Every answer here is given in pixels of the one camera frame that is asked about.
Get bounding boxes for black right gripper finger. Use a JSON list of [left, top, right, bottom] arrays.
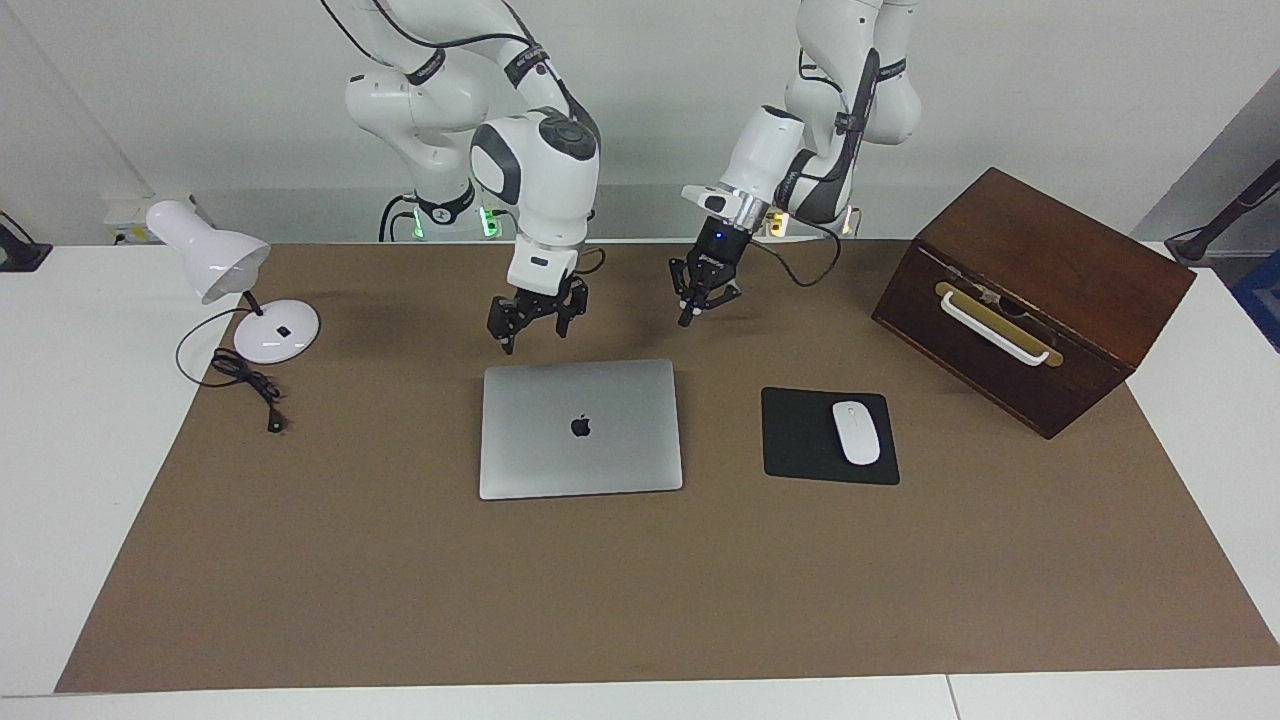
[[487, 295, 522, 357], [556, 277, 591, 337]]

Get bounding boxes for silver laptop with apple logo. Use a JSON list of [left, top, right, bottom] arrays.
[[479, 359, 684, 501]]

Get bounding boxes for black mouse pad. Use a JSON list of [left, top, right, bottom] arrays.
[[761, 387, 901, 487]]

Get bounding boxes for white computer mouse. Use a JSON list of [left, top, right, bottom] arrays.
[[832, 401, 882, 467]]

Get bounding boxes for white desk lamp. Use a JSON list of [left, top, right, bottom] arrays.
[[146, 199, 322, 366]]

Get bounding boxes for large brown table mat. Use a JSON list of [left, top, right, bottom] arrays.
[[55, 240, 1280, 694]]

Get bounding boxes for dark wooden box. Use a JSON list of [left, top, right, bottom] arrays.
[[871, 167, 1197, 441]]

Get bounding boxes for white power strip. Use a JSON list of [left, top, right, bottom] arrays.
[[103, 193, 201, 246]]

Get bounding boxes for black tripod leg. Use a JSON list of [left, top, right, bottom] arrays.
[[1166, 160, 1280, 265]]

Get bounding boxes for blue box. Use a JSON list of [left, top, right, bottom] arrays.
[[1233, 250, 1280, 353]]

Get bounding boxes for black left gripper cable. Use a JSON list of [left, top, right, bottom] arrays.
[[745, 48, 883, 289]]

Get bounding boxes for black lamp power cable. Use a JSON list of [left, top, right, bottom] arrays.
[[176, 305, 288, 434]]

